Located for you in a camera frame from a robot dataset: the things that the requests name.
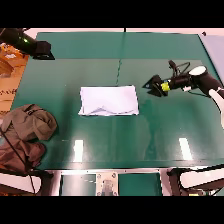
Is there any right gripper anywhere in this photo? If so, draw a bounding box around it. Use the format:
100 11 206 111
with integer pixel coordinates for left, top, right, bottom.
142 74 192 98

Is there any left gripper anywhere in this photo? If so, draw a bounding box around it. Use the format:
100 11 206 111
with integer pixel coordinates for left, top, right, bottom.
32 40 56 61

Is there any brown cardboard box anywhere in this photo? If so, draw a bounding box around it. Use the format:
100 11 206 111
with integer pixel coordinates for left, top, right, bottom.
0 43 30 116

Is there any white garment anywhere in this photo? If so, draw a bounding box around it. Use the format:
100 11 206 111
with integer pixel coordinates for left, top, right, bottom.
77 84 140 117

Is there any olive green garment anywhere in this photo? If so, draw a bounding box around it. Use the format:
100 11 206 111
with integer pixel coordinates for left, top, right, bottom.
0 103 59 143

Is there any brown garment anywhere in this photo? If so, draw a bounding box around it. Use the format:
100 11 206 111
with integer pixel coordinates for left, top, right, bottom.
0 137 47 173

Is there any silver frame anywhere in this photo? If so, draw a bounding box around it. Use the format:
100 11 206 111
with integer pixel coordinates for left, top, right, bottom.
40 166 178 197

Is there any black cable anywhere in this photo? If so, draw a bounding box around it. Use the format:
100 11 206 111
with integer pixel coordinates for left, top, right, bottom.
0 127 37 195

